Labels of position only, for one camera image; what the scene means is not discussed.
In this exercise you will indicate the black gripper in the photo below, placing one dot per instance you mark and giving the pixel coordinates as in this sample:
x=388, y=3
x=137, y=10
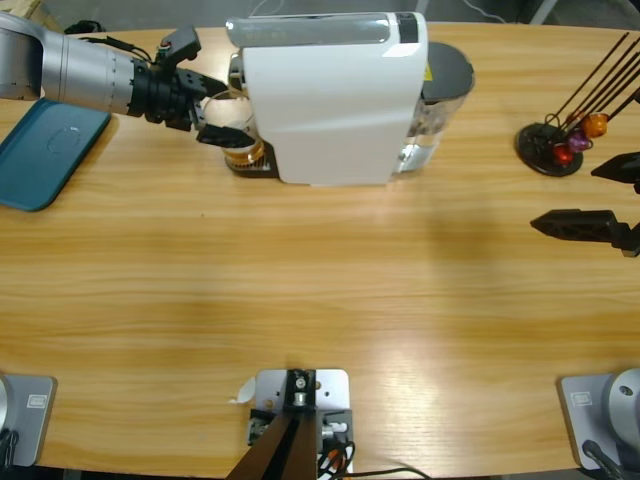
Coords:
x=630, y=237
x=170, y=97

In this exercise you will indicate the clear drinking glass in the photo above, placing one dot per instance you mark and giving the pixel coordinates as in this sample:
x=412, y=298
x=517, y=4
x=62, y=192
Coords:
x=240, y=150

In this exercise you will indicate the red coffee capsule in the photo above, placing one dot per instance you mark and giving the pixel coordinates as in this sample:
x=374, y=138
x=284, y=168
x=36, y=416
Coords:
x=564, y=156

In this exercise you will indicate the copper orange coffee capsule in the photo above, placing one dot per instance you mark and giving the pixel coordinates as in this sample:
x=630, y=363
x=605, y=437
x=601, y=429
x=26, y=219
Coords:
x=596, y=126

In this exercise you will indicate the white capsule coffee machine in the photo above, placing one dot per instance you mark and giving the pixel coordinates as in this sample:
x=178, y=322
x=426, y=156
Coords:
x=330, y=110

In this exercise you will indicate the black capsule holder with rods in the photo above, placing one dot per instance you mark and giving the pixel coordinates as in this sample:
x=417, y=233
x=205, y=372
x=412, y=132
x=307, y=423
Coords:
x=540, y=145

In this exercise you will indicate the black floor object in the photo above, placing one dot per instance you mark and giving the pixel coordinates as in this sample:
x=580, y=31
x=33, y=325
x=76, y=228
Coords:
x=85, y=26

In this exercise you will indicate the teal plastic tray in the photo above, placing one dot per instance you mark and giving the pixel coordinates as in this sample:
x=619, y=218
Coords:
x=45, y=150

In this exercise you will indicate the wooden pallet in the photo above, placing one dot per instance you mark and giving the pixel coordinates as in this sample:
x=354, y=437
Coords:
x=25, y=7

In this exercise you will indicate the white tape piece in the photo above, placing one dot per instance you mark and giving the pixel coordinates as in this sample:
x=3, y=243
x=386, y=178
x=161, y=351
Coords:
x=245, y=392

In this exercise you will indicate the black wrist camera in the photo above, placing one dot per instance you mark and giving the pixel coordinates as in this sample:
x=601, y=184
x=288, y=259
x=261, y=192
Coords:
x=180, y=45

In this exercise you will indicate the white metal frame leg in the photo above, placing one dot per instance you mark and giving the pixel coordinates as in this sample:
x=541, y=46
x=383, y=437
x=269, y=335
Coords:
x=545, y=11

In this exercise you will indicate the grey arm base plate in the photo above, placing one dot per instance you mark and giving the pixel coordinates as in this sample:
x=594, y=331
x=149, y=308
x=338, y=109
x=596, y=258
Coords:
x=30, y=415
x=580, y=415

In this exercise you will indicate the white camera mount dark post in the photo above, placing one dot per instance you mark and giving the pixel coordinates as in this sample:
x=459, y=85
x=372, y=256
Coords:
x=330, y=385

